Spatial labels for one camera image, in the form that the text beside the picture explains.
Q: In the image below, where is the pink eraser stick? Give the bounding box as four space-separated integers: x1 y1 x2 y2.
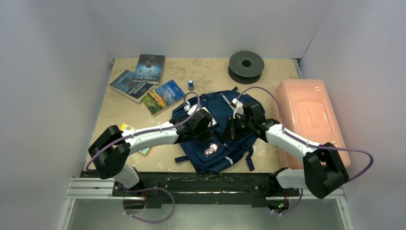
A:
204 143 219 157

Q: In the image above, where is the navy blue student backpack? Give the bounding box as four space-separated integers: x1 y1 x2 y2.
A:
175 87 258 174

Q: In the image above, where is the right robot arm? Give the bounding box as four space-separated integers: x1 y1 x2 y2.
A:
228 99 350 199

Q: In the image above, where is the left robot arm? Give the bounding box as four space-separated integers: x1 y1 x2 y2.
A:
88 109 213 196

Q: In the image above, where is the small blue capped bottle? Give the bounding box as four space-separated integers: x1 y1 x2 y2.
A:
188 79 194 91

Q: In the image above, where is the animal farm book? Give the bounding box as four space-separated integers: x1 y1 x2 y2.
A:
142 80 185 116

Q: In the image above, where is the dark grey filament spool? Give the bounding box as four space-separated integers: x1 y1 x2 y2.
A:
228 51 265 84

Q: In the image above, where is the translucent orange plastic box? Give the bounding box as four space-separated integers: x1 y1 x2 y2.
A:
272 79 351 171

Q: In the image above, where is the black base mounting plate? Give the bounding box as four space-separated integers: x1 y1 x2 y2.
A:
107 172 300 208

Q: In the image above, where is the colourful crayon box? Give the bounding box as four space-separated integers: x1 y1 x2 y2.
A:
120 123 152 156

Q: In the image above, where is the dark cover book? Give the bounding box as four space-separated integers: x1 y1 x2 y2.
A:
132 54 165 84

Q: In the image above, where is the blue cover book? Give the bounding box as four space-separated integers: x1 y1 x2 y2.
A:
109 69 155 104

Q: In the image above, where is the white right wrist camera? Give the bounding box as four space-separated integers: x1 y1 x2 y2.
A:
231 98 244 118

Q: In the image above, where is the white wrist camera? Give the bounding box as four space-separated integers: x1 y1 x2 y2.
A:
231 98 244 118
184 101 201 115

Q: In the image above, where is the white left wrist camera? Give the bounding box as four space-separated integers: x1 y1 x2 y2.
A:
184 101 201 115

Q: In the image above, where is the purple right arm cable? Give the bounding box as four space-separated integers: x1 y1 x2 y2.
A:
236 86 374 183

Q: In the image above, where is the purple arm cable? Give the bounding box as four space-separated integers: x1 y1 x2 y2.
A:
85 91 202 172
236 86 374 183

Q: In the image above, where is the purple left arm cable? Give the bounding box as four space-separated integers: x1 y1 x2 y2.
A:
85 91 202 172

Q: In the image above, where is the aluminium frame rail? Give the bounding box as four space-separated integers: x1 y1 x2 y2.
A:
58 177 354 230

